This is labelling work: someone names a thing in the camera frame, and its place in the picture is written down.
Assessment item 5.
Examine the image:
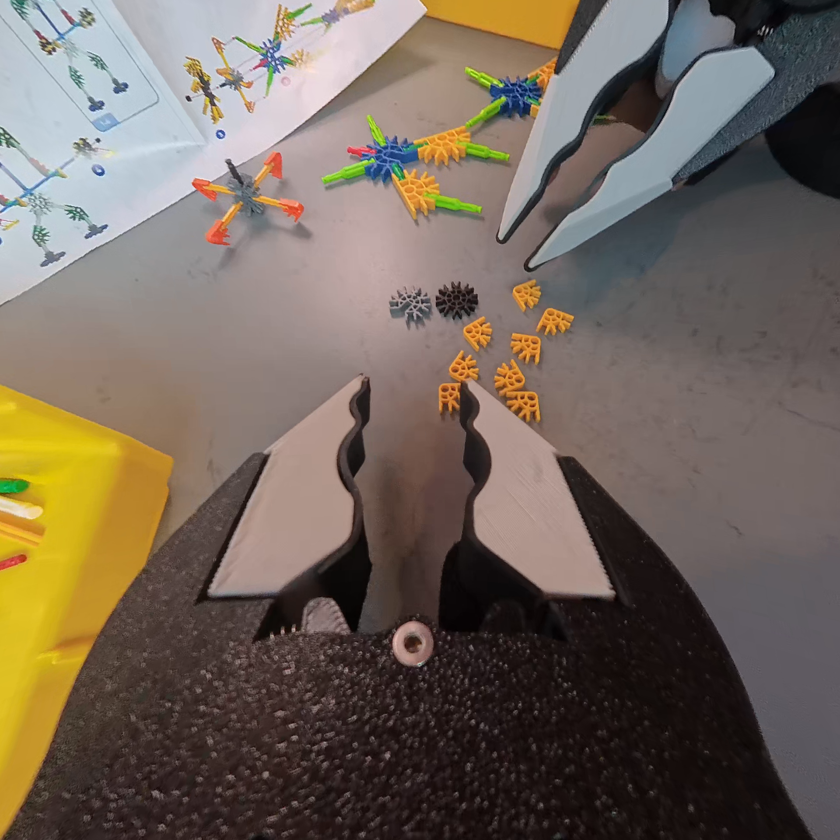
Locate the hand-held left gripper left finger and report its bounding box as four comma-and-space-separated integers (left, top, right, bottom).
209, 375, 373, 634

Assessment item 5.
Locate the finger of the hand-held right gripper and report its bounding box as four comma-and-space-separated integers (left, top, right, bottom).
524, 45, 777, 272
495, 0, 678, 245

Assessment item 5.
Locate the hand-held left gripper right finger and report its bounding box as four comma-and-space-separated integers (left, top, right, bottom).
438, 381, 618, 634

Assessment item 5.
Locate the yellow plastic bin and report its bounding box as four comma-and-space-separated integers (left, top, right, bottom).
423, 0, 581, 52
0, 384, 175, 821

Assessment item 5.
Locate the black snowflake connector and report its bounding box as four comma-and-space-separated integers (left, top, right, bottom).
435, 282, 479, 320

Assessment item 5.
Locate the grey snowflake connector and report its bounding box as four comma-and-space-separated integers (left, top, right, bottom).
389, 285, 433, 324

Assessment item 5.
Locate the blue green yellow assembly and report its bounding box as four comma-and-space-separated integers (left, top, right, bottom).
465, 58, 618, 129

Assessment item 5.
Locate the blue green assembly with red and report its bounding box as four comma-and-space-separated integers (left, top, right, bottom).
322, 115, 511, 221

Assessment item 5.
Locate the pile of green red pieces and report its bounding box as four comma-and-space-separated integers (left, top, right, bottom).
0, 478, 47, 572

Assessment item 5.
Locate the orange grey cross assembly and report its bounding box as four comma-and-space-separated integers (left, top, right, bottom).
192, 152, 305, 247

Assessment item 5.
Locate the white building instruction sheet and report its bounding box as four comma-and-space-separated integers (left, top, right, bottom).
0, 0, 429, 306

